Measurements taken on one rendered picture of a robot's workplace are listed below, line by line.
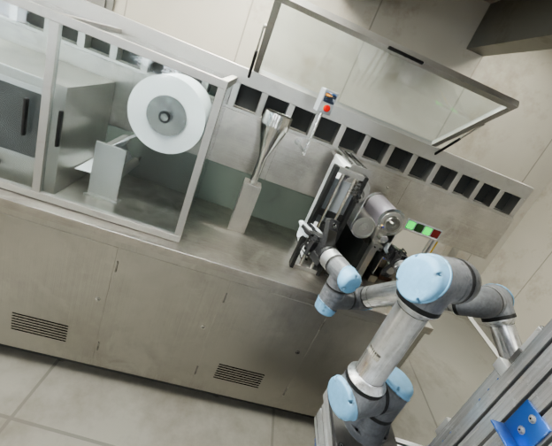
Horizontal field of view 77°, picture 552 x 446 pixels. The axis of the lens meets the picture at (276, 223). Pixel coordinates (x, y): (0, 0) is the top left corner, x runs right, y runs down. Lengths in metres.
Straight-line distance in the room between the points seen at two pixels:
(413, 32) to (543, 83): 1.51
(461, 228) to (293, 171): 1.13
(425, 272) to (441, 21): 3.68
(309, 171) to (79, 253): 1.22
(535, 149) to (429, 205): 2.83
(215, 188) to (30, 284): 0.99
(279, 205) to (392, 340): 1.28
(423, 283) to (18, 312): 1.74
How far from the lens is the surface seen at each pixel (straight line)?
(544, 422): 0.99
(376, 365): 1.00
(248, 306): 1.67
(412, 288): 0.87
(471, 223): 2.46
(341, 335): 1.83
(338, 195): 1.61
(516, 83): 4.71
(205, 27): 4.17
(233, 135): 1.94
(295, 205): 2.06
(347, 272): 1.10
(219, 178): 2.01
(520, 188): 2.54
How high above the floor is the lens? 1.70
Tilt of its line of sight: 22 degrees down
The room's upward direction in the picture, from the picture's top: 23 degrees clockwise
